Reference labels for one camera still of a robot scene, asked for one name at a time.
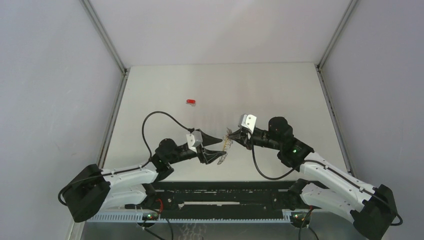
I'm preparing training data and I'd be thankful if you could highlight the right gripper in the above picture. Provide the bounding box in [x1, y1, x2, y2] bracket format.
[228, 128, 282, 151]

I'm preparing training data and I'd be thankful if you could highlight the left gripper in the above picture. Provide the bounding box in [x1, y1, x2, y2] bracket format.
[167, 129, 226, 165]

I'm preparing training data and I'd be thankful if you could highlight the keyring bunch with coloured tags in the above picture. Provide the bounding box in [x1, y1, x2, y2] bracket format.
[217, 128, 233, 165]

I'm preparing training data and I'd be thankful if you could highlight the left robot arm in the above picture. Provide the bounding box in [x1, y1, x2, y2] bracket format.
[58, 129, 226, 223]

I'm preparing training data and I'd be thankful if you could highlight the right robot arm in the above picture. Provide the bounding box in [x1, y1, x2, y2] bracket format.
[227, 114, 403, 240]

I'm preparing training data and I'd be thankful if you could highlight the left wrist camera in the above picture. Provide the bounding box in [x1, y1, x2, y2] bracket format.
[186, 129, 203, 153]

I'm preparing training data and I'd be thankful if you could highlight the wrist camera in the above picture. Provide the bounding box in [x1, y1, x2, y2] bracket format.
[238, 114, 257, 134]
[186, 129, 203, 153]

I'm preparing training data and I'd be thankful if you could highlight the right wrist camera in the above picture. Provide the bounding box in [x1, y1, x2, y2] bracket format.
[238, 114, 257, 134]

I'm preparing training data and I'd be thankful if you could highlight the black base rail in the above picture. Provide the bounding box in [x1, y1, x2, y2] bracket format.
[124, 179, 323, 221]

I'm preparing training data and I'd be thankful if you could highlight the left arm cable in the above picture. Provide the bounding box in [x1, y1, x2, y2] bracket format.
[57, 110, 195, 207]

